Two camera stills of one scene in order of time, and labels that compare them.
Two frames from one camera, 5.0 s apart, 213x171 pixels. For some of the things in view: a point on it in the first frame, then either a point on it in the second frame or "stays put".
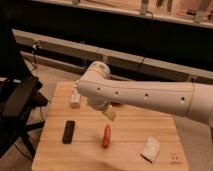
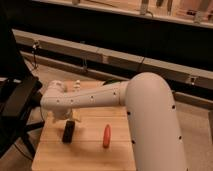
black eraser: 68,132 stays put
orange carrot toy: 107,136 stays put
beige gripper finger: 110,112 → 75,114
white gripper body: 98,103 → 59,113
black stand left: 22,105 stays put
